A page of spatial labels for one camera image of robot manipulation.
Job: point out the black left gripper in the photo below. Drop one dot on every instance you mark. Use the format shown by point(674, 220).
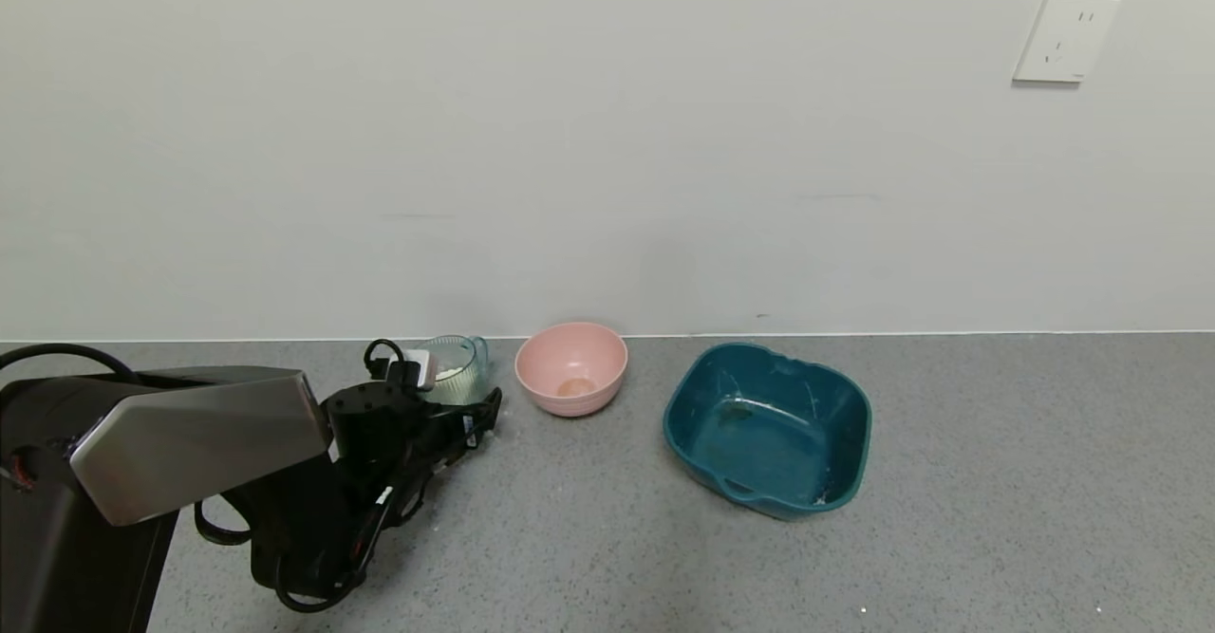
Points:
point(472, 419)

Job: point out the clear ribbed plastic cup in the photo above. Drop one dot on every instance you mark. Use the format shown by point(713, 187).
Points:
point(465, 379)

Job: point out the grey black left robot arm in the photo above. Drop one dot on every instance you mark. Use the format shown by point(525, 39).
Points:
point(190, 434)

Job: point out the pink plastic bowl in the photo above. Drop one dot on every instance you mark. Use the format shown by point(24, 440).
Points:
point(570, 363)

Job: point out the teal plastic basin tray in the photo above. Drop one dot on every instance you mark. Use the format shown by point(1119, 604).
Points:
point(759, 443)

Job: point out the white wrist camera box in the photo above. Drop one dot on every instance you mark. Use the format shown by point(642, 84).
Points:
point(420, 367)

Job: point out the white wall power socket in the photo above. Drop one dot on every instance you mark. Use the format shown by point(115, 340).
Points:
point(1065, 37)

